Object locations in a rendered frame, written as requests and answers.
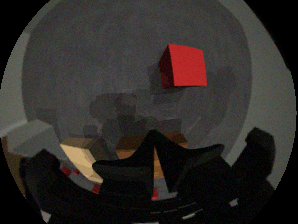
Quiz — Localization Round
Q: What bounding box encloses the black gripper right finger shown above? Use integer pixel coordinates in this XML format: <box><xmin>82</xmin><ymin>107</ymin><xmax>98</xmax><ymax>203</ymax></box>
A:
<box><xmin>153</xmin><ymin>131</ymin><xmax>225</xmax><ymax>193</ymax></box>

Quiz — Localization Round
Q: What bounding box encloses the brown square block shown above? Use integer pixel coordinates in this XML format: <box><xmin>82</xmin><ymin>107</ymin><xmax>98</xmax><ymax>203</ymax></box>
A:
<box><xmin>116</xmin><ymin>131</ymin><xmax>189</xmax><ymax>180</ymax></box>

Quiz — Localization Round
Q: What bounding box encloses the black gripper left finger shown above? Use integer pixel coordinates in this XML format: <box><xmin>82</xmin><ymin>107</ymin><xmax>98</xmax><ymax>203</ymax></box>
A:
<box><xmin>92</xmin><ymin>131</ymin><xmax>154</xmax><ymax>196</ymax></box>

